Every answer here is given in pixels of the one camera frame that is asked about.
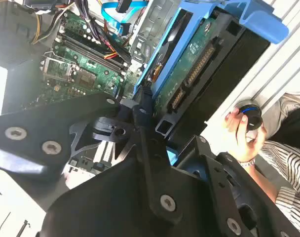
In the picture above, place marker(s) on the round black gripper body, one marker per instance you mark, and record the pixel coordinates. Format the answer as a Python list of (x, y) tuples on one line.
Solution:
[(110, 202)]

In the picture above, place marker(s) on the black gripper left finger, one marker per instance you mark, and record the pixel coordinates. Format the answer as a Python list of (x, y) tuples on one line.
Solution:
[(41, 123)]

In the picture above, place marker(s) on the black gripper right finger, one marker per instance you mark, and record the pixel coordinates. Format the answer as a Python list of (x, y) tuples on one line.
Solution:
[(268, 212)]

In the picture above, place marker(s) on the hard disk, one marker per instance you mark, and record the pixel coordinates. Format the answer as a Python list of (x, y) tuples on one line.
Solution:
[(204, 61)]

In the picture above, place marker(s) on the person's hand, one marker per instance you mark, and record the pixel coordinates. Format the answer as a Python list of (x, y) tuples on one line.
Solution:
[(241, 140)]

